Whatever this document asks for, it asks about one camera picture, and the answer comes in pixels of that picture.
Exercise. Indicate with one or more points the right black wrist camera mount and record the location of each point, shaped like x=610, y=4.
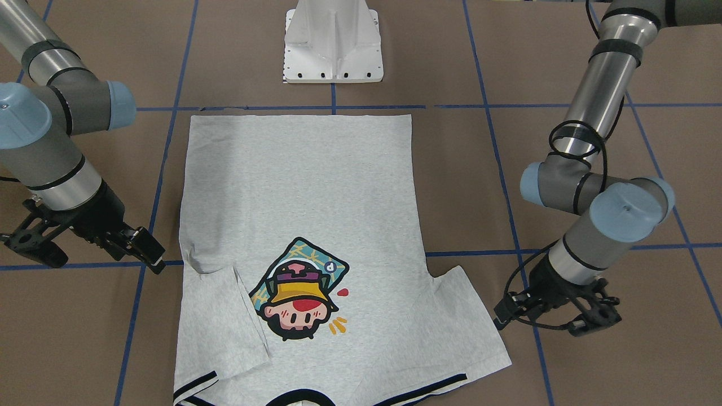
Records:
x=33, y=236

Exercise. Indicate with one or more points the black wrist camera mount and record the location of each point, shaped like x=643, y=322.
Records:
x=33, y=236
x=597, y=308

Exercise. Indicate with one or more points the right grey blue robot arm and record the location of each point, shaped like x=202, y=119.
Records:
x=67, y=192

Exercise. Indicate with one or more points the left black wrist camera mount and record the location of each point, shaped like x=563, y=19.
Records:
x=597, y=308

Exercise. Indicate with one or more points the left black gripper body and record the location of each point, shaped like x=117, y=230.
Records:
x=546, y=279

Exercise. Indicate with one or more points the white camera mast base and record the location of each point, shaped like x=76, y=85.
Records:
x=335, y=42

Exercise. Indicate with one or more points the grey cartoon print t-shirt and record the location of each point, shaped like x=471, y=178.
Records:
x=305, y=280

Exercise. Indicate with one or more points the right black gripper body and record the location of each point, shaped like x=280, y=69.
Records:
x=101, y=216

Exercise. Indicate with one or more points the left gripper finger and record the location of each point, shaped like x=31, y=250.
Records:
x=506, y=311

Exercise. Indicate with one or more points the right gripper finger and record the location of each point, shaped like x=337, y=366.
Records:
x=140, y=243
x=117, y=245

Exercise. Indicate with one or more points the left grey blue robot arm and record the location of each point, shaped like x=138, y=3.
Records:
x=613, y=213

